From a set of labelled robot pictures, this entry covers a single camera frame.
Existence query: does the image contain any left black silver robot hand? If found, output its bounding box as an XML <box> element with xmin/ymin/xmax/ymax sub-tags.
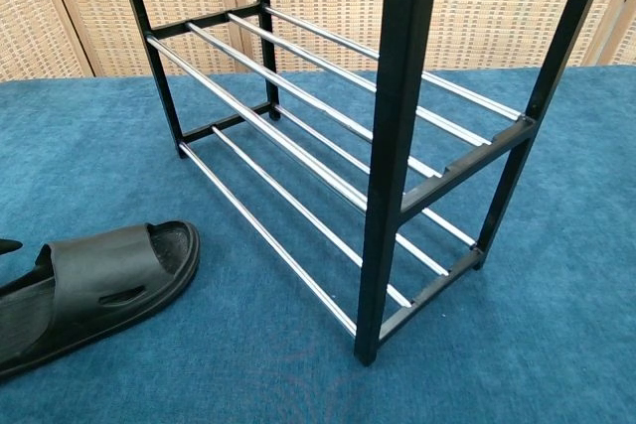
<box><xmin>0</xmin><ymin>238</ymin><xmax>49</xmax><ymax>296</ymax></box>

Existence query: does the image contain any black rubber slipper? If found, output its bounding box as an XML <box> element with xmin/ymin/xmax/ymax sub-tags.
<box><xmin>0</xmin><ymin>219</ymin><xmax>201</xmax><ymax>381</ymax></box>

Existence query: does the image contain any black chrome shoe rack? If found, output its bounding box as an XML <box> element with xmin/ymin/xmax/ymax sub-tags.
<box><xmin>112</xmin><ymin>0</ymin><xmax>618</xmax><ymax>366</ymax></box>

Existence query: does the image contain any blue carpet table cover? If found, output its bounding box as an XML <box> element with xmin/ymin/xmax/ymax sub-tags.
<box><xmin>0</xmin><ymin>64</ymin><xmax>636</xmax><ymax>424</ymax></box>

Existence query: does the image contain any woven rattan folding screen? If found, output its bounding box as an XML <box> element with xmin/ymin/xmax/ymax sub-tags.
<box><xmin>0</xmin><ymin>0</ymin><xmax>636</xmax><ymax>83</ymax></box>

